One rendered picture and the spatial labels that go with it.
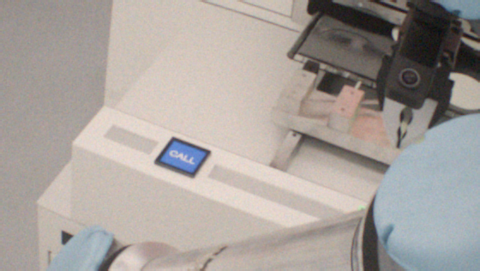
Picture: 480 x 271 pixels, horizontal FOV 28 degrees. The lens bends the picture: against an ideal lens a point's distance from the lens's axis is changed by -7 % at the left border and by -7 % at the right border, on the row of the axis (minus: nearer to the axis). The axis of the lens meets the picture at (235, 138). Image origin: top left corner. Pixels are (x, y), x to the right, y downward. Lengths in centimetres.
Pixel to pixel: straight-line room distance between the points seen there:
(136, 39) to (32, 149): 85
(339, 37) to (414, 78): 70
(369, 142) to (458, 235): 99
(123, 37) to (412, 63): 106
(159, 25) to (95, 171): 68
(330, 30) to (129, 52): 48
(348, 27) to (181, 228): 57
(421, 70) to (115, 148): 46
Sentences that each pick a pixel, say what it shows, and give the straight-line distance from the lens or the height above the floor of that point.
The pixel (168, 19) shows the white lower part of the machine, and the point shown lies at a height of 76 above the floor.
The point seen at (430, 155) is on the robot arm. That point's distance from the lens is 61.
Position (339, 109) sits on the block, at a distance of 153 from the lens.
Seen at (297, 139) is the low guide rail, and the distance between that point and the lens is 155.
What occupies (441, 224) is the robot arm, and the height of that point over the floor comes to 145.
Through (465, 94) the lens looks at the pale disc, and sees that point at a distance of 167.
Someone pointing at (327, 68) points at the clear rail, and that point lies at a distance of 163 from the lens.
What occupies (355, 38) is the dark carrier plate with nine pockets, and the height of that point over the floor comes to 90.
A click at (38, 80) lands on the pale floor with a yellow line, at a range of 303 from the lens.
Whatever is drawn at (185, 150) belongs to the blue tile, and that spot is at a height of 96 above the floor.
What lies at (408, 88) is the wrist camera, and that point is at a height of 124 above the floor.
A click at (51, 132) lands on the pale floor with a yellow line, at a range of 284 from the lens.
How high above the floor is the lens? 181
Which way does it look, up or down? 39 degrees down
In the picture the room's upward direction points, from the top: 10 degrees clockwise
